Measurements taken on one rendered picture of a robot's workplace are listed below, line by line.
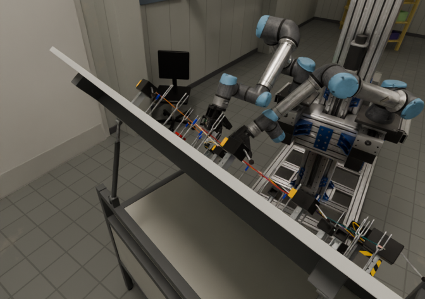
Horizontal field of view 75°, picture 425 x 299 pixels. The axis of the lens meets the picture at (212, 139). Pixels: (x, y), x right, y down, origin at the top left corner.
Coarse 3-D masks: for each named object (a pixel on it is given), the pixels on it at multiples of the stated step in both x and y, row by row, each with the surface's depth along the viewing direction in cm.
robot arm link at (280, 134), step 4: (276, 124) 142; (276, 128) 142; (280, 128) 145; (268, 132) 144; (272, 132) 143; (276, 132) 143; (280, 132) 144; (272, 136) 145; (276, 136) 144; (280, 136) 145; (284, 136) 147; (276, 140) 147; (280, 140) 147
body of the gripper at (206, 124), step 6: (210, 108) 128; (216, 108) 127; (222, 108) 127; (210, 114) 129; (216, 114) 130; (204, 120) 131; (210, 120) 127; (204, 126) 130; (210, 126) 128; (222, 126) 132
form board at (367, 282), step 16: (96, 80) 74; (112, 96) 68; (144, 112) 61; (160, 128) 57; (176, 144) 53; (208, 160) 49; (224, 176) 46; (240, 192) 44; (272, 208) 41; (288, 224) 39; (304, 240) 37; (320, 240) 37; (336, 256) 35; (352, 272) 34; (368, 288) 32; (384, 288) 32
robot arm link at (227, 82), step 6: (222, 78) 125; (228, 78) 124; (234, 78) 125; (222, 84) 125; (228, 84) 124; (234, 84) 126; (216, 90) 128; (222, 90) 125; (228, 90) 125; (234, 90) 128; (222, 96) 126; (228, 96) 127
